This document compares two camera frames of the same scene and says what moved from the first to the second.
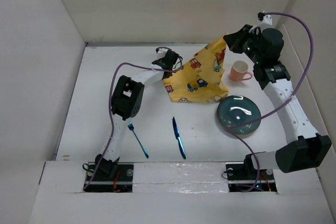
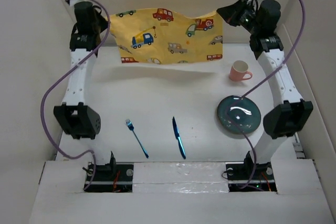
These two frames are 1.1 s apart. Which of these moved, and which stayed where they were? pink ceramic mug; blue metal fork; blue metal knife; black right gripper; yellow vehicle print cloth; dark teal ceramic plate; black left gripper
Moved: black left gripper; yellow vehicle print cloth; black right gripper
Stayed: blue metal fork; pink ceramic mug; blue metal knife; dark teal ceramic plate
